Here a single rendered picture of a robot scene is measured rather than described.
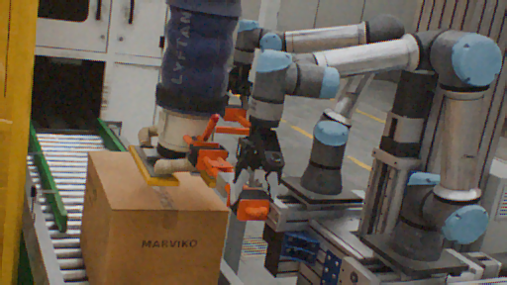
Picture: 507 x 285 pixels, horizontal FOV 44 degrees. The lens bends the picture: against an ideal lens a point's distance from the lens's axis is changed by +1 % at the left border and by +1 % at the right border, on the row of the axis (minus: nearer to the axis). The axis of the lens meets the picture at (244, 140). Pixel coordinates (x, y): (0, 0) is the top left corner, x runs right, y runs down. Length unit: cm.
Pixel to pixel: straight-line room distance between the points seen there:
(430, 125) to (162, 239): 94
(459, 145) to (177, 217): 94
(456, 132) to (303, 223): 77
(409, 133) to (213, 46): 67
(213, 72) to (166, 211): 49
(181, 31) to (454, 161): 85
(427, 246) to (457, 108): 44
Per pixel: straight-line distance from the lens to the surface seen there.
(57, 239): 272
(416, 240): 183
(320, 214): 221
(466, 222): 168
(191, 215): 209
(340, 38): 212
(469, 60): 154
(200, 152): 172
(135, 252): 210
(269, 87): 137
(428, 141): 203
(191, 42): 185
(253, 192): 147
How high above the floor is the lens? 173
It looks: 15 degrees down
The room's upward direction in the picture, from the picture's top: 10 degrees clockwise
